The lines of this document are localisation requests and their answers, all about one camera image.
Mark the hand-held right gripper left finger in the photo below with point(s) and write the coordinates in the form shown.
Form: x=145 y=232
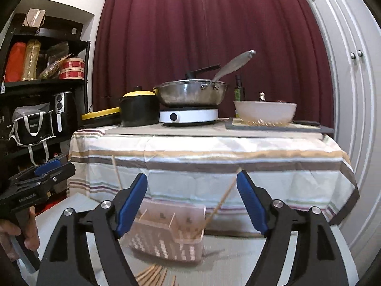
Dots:
x=132 y=205

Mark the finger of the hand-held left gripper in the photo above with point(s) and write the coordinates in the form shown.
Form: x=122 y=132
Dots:
x=47 y=167
x=61 y=175

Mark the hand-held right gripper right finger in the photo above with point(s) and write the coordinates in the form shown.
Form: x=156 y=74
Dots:
x=250 y=202

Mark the wooden chopstick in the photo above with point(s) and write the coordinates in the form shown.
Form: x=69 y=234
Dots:
x=223 y=196
x=116 y=174

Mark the white perforated utensil basket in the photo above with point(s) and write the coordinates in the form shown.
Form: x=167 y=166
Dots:
x=166 y=238

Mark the pile of wooden chopsticks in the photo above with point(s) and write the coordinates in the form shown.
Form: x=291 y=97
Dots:
x=151 y=277

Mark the person's left hand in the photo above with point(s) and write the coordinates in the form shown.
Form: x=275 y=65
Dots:
x=31 y=238

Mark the black tote bag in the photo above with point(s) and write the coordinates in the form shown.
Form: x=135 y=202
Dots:
x=29 y=125

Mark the light blue foam mat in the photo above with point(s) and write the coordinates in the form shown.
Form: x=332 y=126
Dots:
x=232 y=259

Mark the black air fryer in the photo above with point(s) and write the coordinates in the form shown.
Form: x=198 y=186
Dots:
x=63 y=110

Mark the striped tablecloth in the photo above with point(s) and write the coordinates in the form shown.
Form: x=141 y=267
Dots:
x=208 y=155

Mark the flat yellow black pan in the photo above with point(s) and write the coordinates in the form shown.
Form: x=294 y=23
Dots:
x=101 y=116

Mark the black shelving unit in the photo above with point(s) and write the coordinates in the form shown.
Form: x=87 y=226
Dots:
x=44 y=82

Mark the grey table mat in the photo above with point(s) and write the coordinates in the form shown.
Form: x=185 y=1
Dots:
x=178 y=131

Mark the white colander bowl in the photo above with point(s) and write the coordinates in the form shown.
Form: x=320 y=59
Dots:
x=265 y=111

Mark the black pot with yellow lid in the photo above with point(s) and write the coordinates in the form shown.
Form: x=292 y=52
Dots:
x=138 y=110

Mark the round red striped box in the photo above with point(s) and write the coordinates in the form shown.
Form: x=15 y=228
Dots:
x=72 y=69

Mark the white induction cooker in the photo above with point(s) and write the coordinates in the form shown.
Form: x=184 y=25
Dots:
x=190 y=116

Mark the dark plastic food packets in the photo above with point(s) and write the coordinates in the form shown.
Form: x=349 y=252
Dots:
x=55 y=62

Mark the small glass bottle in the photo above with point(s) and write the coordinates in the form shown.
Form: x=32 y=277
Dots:
x=262 y=96

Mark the yellow mesh roll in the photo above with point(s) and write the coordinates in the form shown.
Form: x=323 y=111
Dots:
x=31 y=59

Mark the orange bag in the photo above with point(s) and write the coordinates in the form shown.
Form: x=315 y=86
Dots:
x=15 y=62

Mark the olive oil bottle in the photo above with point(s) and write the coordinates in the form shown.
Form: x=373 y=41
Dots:
x=238 y=91

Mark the steel frying pan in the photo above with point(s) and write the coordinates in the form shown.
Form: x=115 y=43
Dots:
x=187 y=93

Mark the flat black box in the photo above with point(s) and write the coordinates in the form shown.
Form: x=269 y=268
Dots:
x=59 y=31

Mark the white wardrobe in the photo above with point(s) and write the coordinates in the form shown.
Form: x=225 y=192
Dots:
x=342 y=95

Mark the brown paper bag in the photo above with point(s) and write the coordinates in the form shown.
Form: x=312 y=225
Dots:
x=34 y=16

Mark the maroon curtain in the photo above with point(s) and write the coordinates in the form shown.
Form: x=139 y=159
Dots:
x=178 y=20

